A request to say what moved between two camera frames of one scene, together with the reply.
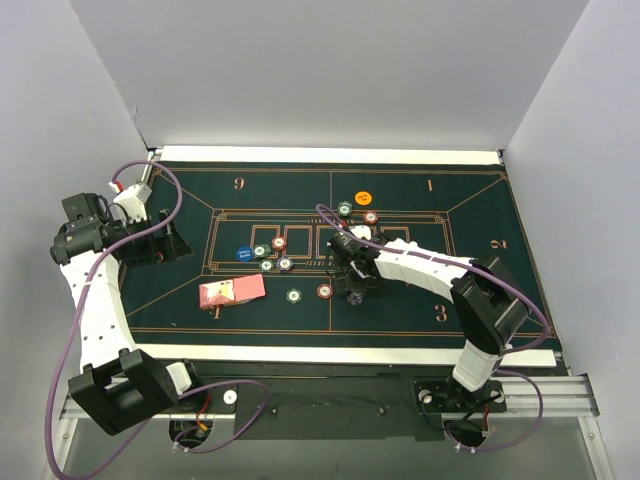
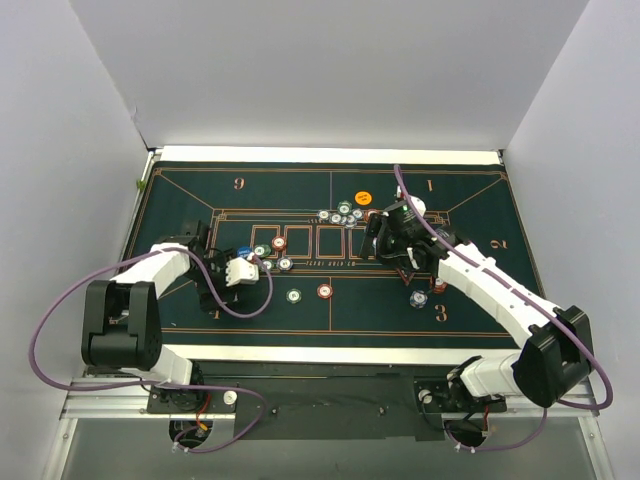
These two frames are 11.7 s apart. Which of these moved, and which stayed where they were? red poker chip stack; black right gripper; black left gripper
Moved: black right gripper; black left gripper
Stayed: red poker chip stack
